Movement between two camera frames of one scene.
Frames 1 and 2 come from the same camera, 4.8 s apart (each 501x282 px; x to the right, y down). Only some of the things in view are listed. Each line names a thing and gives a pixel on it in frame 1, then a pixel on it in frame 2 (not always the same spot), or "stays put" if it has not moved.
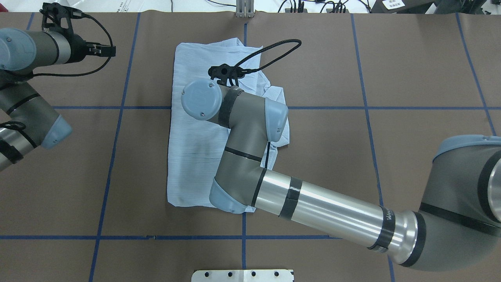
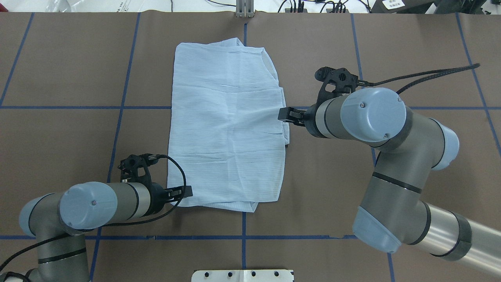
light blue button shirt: [196, 147] stays put
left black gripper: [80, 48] -> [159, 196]
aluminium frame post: [245, 8] stays put
